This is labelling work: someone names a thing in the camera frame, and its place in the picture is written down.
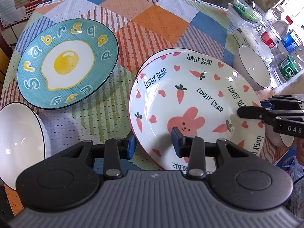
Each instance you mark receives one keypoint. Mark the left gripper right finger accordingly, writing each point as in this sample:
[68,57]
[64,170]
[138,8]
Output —
[193,148]

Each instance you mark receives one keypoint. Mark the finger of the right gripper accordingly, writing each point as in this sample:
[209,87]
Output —
[255,113]
[267,103]

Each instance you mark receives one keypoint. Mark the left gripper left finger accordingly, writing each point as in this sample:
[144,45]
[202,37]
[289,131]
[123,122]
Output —
[115,150]

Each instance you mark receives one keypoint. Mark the white bowl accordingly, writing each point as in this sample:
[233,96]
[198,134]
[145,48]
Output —
[252,68]
[24,141]
[279,140]

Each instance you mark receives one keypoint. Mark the pink rabbit plate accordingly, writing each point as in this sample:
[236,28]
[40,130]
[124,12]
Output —
[196,93]

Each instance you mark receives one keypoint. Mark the white sun plate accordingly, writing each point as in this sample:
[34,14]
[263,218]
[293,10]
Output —
[161,53]

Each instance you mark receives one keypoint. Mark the teal egg plate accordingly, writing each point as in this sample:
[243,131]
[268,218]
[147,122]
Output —
[66,63]

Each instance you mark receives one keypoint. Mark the green label water bottle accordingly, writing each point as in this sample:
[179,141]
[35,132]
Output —
[290,66]

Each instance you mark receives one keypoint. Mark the blue label water bottle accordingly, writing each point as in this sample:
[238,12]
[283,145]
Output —
[287,45]

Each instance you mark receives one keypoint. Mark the white tissue pack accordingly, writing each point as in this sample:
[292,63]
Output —
[245,37]

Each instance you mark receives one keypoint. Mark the red label water bottle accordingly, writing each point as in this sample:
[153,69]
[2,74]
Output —
[273,35]

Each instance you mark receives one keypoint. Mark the plastic basket with green items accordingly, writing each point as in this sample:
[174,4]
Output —
[244,13]

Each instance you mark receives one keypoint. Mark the patchwork tablecloth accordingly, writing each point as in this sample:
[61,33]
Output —
[142,28]

